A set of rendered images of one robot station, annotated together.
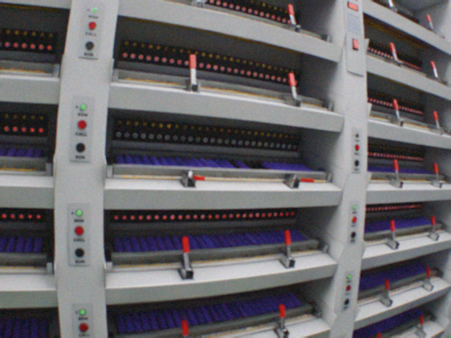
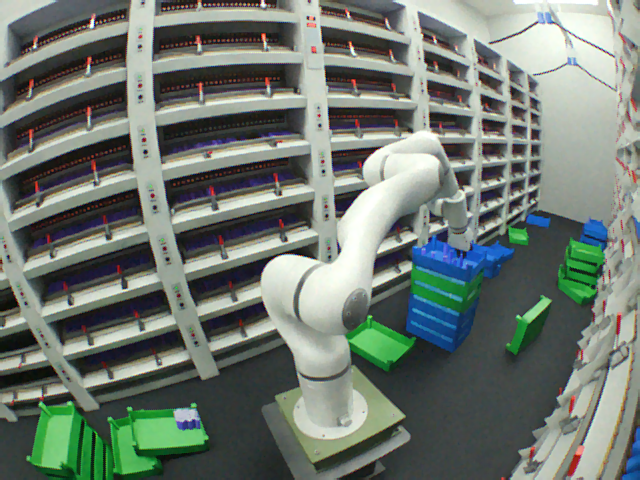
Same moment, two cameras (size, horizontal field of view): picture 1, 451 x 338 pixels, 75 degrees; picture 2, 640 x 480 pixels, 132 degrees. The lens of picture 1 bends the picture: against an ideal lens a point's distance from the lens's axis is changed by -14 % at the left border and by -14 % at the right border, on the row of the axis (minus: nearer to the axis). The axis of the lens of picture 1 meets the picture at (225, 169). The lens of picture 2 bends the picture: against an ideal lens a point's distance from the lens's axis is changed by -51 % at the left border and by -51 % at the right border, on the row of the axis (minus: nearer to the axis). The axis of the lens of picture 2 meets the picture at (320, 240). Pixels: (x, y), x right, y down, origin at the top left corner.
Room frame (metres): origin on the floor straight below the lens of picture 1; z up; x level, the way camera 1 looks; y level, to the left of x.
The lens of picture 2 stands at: (-0.34, -0.22, 1.00)
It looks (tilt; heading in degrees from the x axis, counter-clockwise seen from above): 21 degrees down; 355
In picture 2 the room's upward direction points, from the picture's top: 5 degrees counter-clockwise
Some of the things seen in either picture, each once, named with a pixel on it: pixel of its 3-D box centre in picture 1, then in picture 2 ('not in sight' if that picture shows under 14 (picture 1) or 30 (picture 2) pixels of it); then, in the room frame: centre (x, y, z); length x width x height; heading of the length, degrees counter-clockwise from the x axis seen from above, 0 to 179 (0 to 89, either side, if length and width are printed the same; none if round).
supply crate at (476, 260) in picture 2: not in sight; (450, 256); (0.71, -0.89, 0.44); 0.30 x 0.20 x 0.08; 33
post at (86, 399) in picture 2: not in sight; (12, 230); (0.40, 0.95, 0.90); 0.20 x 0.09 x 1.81; 25
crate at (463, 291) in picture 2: not in sight; (448, 272); (0.71, -0.89, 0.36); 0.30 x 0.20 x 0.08; 33
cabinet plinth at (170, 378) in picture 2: not in sight; (265, 337); (0.86, 0.01, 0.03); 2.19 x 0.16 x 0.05; 115
